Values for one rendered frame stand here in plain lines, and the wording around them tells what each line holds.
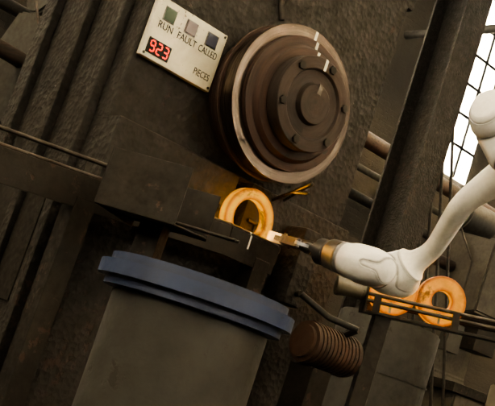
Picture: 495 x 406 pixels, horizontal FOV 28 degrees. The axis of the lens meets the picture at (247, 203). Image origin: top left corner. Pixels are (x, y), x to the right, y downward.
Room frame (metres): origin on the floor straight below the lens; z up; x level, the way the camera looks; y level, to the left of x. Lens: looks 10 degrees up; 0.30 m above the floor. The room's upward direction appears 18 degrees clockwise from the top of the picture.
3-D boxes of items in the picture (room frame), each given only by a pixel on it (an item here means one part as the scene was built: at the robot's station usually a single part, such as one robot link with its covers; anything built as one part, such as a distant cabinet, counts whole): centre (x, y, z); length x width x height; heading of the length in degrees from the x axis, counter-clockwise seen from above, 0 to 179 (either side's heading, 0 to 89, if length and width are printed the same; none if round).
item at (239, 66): (2.91, -0.02, 1.11); 0.47 x 0.06 x 0.47; 129
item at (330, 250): (2.77, -0.28, 0.71); 0.09 x 0.06 x 0.09; 136
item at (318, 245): (2.82, -0.23, 0.71); 0.09 x 0.08 x 0.07; 46
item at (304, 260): (3.06, -0.19, 0.68); 0.11 x 0.08 x 0.24; 39
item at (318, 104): (2.83, -0.08, 1.11); 0.28 x 0.06 x 0.28; 129
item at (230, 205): (2.91, -0.01, 0.75); 0.18 x 0.03 x 0.18; 128
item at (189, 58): (2.78, 0.32, 1.15); 0.26 x 0.02 x 0.18; 129
